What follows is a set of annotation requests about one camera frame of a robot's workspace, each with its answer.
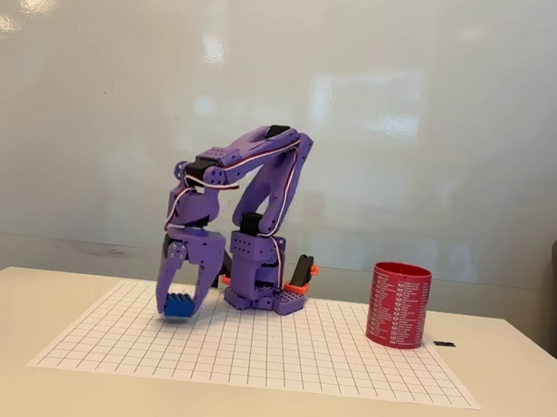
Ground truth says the black clamp with orange pad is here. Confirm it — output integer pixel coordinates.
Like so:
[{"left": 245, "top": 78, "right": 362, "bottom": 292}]
[{"left": 218, "top": 249, "right": 235, "bottom": 286}]

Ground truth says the black clamp with orange knob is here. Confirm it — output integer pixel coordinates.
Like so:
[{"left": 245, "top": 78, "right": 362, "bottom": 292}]
[{"left": 282, "top": 252, "right": 323, "bottom": 296}]

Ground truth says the white grid paper sheet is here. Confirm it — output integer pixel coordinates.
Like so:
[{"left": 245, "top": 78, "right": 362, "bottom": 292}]
[{"left": 26, "top": 269, "right": 493, "bottom": 417}]

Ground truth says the red cup with white print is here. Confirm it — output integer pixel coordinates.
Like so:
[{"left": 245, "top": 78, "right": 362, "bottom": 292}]
[{"left": 363, "top": 260, "right": 435, "bottom": 354}]

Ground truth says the blue toy brick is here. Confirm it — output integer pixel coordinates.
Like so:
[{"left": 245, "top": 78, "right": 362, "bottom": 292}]
[{"left": 162, "top": 292, "right": 196, "bottom": 323}]

